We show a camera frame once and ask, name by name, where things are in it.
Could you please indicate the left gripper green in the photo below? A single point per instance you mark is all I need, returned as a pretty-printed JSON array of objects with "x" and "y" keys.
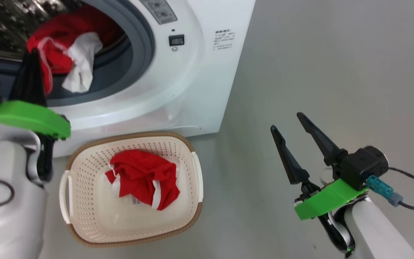
[{"x": 31, "y": 117}]

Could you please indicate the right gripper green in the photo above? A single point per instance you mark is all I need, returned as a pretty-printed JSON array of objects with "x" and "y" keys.
[{"x": 322, "y": 201}]

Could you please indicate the red and white garment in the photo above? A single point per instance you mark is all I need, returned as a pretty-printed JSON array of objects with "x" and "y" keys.
[{"x": 81, "y": 61}]

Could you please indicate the red garment white trim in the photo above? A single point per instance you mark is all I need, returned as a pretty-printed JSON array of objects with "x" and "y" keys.
[{"x": 138, "y": 176}]

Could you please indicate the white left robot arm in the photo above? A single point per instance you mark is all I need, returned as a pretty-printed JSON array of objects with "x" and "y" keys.
[{"x": 5, "y": 216}]

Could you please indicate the cream laundry basket brown rim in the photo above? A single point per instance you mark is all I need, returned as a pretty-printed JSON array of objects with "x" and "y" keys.
[{"x": 84, "y": 169}]

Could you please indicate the white front-load washing machine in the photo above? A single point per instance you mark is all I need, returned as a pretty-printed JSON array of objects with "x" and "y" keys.
[{"x": 199, "y": 90}]

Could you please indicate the grey warning sticker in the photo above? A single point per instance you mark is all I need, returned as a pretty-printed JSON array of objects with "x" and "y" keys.
[{"x": 160, "y": 10}]

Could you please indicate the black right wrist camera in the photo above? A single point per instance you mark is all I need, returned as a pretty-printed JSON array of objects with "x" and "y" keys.
[{"x": 363, "y": 165}]

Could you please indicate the teal right camera connector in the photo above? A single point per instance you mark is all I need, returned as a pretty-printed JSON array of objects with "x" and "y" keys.
[{"x": 381, "y": 189}]

